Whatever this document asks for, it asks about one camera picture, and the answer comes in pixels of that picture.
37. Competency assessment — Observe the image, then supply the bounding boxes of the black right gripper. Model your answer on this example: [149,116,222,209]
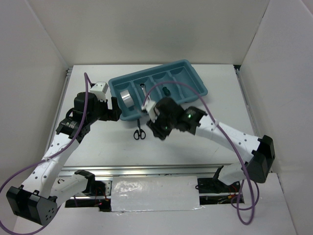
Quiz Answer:
[146,109,176,139]

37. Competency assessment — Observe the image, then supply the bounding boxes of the white tape roll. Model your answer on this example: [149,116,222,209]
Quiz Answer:
[120,90,135,108]

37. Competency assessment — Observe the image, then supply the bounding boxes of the black handled scissors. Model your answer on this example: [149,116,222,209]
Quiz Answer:
[133,119,146,140]

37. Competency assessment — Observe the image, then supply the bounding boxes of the large silver ratchet wrench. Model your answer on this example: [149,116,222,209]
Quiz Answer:
[139,83,148,97]

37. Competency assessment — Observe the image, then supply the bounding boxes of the stubby green handled screwdriver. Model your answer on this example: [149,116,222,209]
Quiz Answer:
[162,86,171,96]

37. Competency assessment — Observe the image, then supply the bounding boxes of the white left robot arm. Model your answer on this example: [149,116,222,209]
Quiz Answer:
[6,92,122,226]

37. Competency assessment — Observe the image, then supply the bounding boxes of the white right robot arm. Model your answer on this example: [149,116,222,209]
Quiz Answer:
[141,97,275,192]

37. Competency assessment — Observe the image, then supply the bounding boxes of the blue four-compartment tray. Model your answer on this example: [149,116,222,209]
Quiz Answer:
[109,60,208,121]

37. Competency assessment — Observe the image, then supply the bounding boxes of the white foil-edged cover sheet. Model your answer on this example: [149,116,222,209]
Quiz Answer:
[111,176,200,212]

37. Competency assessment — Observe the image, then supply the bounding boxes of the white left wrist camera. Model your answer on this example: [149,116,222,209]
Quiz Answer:
[90,82,109,101]

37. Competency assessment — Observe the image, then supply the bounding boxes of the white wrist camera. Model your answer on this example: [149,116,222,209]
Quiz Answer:
[141,100,159,123]
[90,82,109,101]

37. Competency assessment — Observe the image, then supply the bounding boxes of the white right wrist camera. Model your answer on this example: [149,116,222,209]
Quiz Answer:
[141,100,159,123]

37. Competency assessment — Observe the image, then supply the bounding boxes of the aluminium front rail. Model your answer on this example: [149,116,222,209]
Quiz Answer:
[58,165,268,177]

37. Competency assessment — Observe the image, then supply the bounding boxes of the aluminium rail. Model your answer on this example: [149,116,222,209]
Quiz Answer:
[233,65,273,173]
[44,67,73,153]
[58,165,268,177]

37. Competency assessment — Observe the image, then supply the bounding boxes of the aluminium left side rail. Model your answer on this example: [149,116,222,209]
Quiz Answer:
[44,67,73,153]

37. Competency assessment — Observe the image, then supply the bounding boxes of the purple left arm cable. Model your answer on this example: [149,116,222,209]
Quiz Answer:
[0,72,95,235]

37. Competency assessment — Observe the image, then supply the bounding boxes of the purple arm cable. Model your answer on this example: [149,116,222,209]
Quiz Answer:
[143,82,260,225]
[0,72,95,235]

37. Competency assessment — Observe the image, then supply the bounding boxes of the aluminium right side rail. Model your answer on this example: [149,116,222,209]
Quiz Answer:
[233,65,273,173]

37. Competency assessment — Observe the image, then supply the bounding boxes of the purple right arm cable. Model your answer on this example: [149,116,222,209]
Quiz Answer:
[143,82,260,225]

